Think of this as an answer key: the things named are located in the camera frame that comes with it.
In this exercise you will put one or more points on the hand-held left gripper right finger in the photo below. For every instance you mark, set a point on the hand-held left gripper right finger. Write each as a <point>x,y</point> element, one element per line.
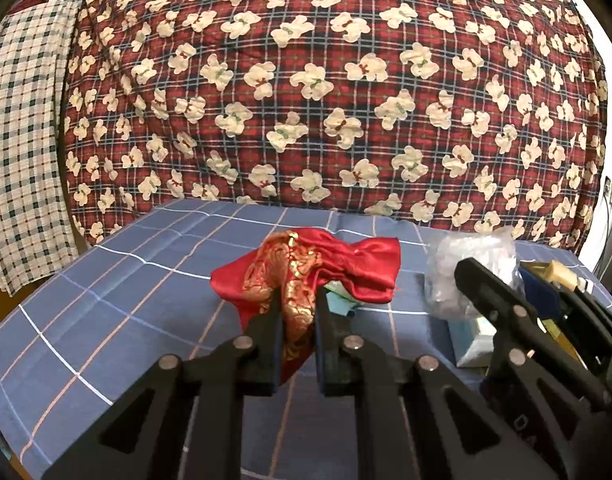
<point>323,365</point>

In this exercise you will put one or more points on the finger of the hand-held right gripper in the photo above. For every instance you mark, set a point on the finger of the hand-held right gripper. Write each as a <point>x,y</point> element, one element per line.
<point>486,287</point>
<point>538,295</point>

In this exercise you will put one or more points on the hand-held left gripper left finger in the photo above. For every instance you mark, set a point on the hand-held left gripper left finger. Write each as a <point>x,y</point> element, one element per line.
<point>277,350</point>

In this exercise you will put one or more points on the red gold satin cloth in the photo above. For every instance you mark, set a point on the red gold satin cloth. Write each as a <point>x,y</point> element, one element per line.
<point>366,265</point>

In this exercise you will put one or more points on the clear plastic bag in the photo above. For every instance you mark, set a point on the clear plastic bag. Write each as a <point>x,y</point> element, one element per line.
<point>451,280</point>

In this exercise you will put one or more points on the light blue box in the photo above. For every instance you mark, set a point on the light blue box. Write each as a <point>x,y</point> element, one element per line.
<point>468,342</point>

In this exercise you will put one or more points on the teal paper item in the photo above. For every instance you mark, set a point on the teal paper item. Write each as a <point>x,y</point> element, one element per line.
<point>338,303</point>

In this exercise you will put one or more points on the blue plaid tablecloth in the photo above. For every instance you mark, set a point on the blue plaid tablecloth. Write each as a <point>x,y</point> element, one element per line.
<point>111,285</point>

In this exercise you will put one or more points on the red plaid bear print quilt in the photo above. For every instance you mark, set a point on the red plaid bear print quilt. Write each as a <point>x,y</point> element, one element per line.
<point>311,85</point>

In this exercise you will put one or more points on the white green checked cloth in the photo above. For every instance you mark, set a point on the white green checked cloth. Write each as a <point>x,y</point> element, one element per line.
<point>21,135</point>

